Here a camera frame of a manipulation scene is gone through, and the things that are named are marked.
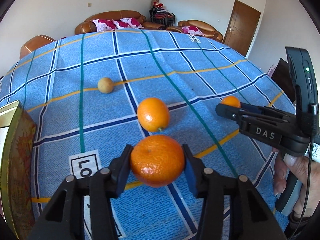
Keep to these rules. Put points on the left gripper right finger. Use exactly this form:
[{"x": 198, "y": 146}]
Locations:
[{"x": 193, "y": 171}]

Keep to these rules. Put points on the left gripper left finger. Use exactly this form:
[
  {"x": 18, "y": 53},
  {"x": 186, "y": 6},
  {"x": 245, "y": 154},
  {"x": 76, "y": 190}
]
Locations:
[{"x": 120, "y": 170}]

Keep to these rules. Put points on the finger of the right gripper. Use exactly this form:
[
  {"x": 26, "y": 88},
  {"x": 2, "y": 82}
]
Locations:
[
  {"x": 268, "y": 111},
  {"x": 247, "y": 120}
]

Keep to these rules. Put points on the small orange kumquat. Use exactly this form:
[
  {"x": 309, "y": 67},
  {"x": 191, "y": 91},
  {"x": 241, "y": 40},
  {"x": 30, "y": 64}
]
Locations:
[
  {"x": 153, "y": 115},
  {"x": 231, "y": 101}
]

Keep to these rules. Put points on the orange tangerine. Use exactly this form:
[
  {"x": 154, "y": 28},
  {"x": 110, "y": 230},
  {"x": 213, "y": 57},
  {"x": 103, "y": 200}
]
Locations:
[{"x": 157, "y": 160}]

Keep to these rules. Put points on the small tan longan fruit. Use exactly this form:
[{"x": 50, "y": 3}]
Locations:
[{"x": 105, "y": 85}]

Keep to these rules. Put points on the person right hand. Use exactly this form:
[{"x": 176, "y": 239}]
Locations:
[{"x": 307, "y": 173}]

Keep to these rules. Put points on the black monitor screen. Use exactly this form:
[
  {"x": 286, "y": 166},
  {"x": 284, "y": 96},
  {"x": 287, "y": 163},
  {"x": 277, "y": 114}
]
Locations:
[{"x": 281, "y": 76}]

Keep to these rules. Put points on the blue plaid tablecloth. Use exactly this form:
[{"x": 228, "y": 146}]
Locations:
[{"x": 79, "y": 130}]

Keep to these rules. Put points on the brown wooden door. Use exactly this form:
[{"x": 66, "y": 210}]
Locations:
[{"x": 241, "y": 28}]

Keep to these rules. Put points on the brown leather armchair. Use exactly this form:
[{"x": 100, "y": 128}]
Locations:
[
  {"x": 35, "y": 43},
  {"x": 208, "y": 30}
]

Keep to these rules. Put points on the pink floral cushion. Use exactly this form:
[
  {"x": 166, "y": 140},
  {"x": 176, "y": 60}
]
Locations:
[
  {"x": 104, "y": 25},
  {"x": 192, "y": 30},
  {"x": 131, "y": 23}
]

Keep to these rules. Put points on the gold metal tin tray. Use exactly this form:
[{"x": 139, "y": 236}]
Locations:
[{"x": 17, "y": 136}]

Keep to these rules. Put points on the stack of dark chairs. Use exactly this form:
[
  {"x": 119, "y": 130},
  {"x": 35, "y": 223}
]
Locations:
[{"x": 160, "y": 15}]

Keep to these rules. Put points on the brown leather three-seat sofa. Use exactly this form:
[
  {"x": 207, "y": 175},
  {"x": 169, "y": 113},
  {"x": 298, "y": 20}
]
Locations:
[{"x": 115, "y": 20}]

